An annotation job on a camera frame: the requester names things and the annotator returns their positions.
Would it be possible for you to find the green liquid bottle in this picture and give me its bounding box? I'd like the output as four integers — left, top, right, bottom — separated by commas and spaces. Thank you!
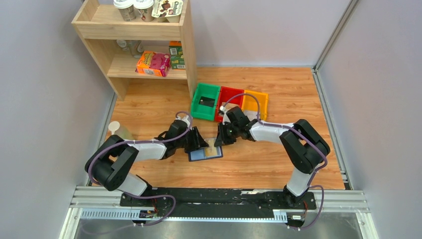
107, 121, 134, 140

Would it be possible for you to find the white lidded cup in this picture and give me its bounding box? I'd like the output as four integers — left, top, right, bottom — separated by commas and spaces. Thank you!
113, 0, 136, 21
133, 0, 154, 22

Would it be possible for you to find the gold card in bin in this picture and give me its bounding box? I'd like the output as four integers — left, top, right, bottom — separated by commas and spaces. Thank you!
225, 103, 239, 110

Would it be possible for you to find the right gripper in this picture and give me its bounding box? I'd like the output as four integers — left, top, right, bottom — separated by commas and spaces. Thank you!
214, 122, 239, 147

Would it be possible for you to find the white lidded cup right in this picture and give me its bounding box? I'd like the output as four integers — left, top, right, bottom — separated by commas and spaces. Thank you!
133, 0, 154, 22

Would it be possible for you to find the black card in bin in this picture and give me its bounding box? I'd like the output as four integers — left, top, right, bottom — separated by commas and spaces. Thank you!
199, 96, 215, 108

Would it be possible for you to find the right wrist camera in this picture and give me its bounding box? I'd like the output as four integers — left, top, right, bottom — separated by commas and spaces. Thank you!
218, 105, 230, 122

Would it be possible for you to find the yellow plastic bin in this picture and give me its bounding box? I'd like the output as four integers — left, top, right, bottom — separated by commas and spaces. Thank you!
241, 90, 269, 120

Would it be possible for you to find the purple cable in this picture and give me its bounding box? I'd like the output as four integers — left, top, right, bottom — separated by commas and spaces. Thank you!
220, 93, 328, 231
86, 111, 194, 228

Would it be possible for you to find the chocolate pudding cup pack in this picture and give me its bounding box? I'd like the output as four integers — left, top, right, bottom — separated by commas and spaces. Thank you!
152, 0, 184, 23

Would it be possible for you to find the red plastic bin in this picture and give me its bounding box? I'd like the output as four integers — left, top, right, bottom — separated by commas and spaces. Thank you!
214, 86, 244, 122

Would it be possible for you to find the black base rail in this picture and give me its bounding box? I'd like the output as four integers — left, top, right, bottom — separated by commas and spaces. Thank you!
120, 187, 317, 219

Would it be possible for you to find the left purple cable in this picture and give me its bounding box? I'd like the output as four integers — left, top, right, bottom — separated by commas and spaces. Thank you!
86, 111, 194, 228

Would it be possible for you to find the green plastic bin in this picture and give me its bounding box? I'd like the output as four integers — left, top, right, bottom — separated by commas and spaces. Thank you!
191, 83, 221, 121

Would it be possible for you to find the navy blue card holder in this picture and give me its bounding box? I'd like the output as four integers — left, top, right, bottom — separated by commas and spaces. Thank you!
188, 147, 223, 162

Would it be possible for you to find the silver VIP card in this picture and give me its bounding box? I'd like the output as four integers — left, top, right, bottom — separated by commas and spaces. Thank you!
244, 110, 261, 120

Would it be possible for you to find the clear bottle on shelf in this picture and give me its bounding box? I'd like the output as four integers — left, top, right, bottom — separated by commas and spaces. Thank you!
116, 39, 144, 59

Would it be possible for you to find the orange pink snack box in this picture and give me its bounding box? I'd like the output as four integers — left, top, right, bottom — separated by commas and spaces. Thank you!
136, 51, 171, 77

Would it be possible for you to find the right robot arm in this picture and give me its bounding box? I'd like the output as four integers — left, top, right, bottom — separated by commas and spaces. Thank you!
214, 107, 330, 209

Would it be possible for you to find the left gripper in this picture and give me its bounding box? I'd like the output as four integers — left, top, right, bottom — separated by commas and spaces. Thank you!
176, 126, 210, 153

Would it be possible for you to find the green juice carton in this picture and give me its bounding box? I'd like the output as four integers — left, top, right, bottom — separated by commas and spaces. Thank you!
169, 41, 186, 70

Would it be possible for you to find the wooden shelf unit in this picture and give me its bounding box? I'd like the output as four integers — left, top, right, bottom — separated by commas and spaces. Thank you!
72, 0, 198, 101

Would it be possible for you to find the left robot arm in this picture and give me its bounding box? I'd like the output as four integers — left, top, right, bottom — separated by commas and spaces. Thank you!
85, 119, 209, 207

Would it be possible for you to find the white lidded cup left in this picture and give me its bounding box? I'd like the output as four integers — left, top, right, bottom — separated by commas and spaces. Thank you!
113, 0, 136, 21

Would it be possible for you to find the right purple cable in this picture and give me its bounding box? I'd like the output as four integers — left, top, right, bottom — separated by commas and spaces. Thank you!
220, 93, 328, 231

